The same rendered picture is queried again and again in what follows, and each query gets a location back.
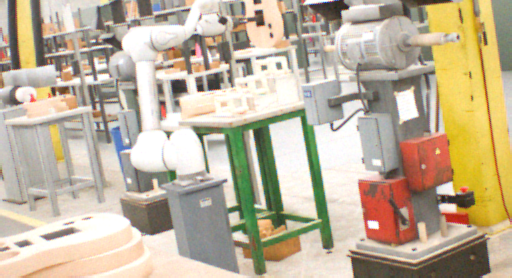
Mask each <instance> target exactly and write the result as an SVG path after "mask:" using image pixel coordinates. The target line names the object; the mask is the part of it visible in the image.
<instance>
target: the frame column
mask: <svg viewBox="0 0 512 278"><path fill-rule="evenodd" d="M422 74H423V73H422ZM422 74H419V75H415V76H412V77H408V78H402V79H399V80H381V81H360V83H361V84H362V87H363V89H364V90H365V91H371V90H377V93H378V98H377V99H375V100H367V103H368V109H369V110H370V111H371V113H391V117H392V122H393V128H394V133H395V144H396V150H397V155H398V161H399V166H400V167H399V168H396V169H394V170H391V171H388V176H397V177H404V171H403V165H402V160H401V149H400V142H401V141H404V140H407V139H409V138H413V137H418V136H420V135H423V134H424V132H425V130H426V113H425V107H424V101H423V96H422V90H421V84H420V81H421V78H422ZM410 193H411V199H412V204H413V216H414V221H415V227H416V232H417V238H415V239H413V240H416V239H418V238H420V237H419V232H418V222H424V226H425V231H426V235H429V234H431V233H434V232H436V231H438V230H440V225H439V219H438V215H442V213H441V210H440V209H439V205H437V187H436V188H434V189H432V190H426V191H424V192H419V191H412V190H410Z"/></svg>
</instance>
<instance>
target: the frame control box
mask: <svg viewBox="0 0 512 278"><path fill-rule="evenodd" d="M301 89H302V95H303V99H304V104H305V110H306V115H307V120H308V125H322V124H325V123H329V124H330V130H332V131H334V132H335V131H337V130H340V129H341V128H342V126H343V125H344V124H347V123H348V122H349V120H350V119H351V118H352V117H354V116H355V115H356V114H357V113H358V112H360V111H363V112H364V114H363V115H364V116H365V117H366V113H365V110H364V108H359V109H358V110H356V111H354V112H353V113H352V114H351V115H350V116H349V117H348V118H347V119H346V120H344V121H343V122H342V124H340V125H339V126H338V127H336V128H335V129H334V125H333V124H334V121H337V120H341V119H343V118H344V115H343V109H342V104H338V105H335V106H329V104H328V98H330V97H333V96H340V95H341V93H340V88H339V83H338V79H325V80H322V81H318V82H311V83H308V84H304V85H301Z"/></svg>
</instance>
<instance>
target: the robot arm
mask: <svg viewBox="0 0 512 278"><path fill-rule="evenodd" d="M200 12H201V13H202V19H201V20H199V15H200ZM217 13H218V14H219V1H218V0H196V1H195V2H194V4H193V5H192V10H191V11H190V14H189V16H188V18H187V21H186V23H185V26H180V25H170V26H167V25H165V26H152V27H145V28H140V29H137V30H134V31H133V32H129V33H127V35H126V36H125V37H124V39H123V40H122V46H123V49H124V51H125V52H126V54H127V55H129V56H131V57H132V60H133V62H134V63H136V70H137V80H138V96H139V104H140V113H141V123H142V131H143V133H140V135H139V136H138V137H137V144H136V145H135V146H134V147H133V149H132V151H131V163H132V164H133V166H134V167H136V168H137V170H140V171H147V172H161V171H170V170H171V171H176V172H177V180H174V181H172V182H171V185H178V186H181V187H182V188H184V187H188V186H190V185H197V184H200V183H204V182H207V181H211V180H214V179H215V178H214V177H212V176H209V175H207V172H206V169H205V163H204V152H203V149H202V145H201V143H200V141H199V139H198V137H197V135H196V133H195V132H193V131H192V130H177V131H175V132H174V133H173V134H172V135H171V136H170V141H169V140H168V138H167V136H166V134H165V133H164V132H163V130H161V123H160V113H159V104H158V96H157V78H156V70H155V61H156V59H157V55H158V51H159V50H165V49H168V48H171V47H172V46H176V45H178V44H180V43H183V42H184V41H185V40H186V39H187V38H189V37H190V36H191V35H192V34H193V32H194V30H195V29H196V28H197V30H198V34H199V35H201V36H215V35H218V34H220V33H223V32H227V31H229V30H232V29H237V28H238V27H239V25H242V24H245V23H247V22H258V21H263V20H264V18H263V16H253V17H250V18H249V16H248V17H247V18H237V17H236V16H226V17H227V18H228V22H227V23H226V24H225V26H224V25H222V24H220V23H218V19H219V16H220V15H219V16H217ZM198 20H199V21H198Z"/></svg>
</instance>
